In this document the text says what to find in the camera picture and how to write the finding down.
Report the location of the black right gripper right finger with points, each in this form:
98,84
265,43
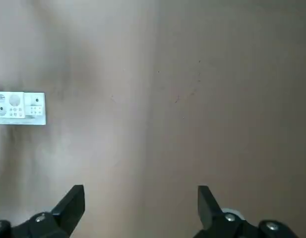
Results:
207,208

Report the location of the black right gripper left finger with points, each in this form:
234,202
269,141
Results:
68,210

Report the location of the white test tube rack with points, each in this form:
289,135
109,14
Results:
18,109

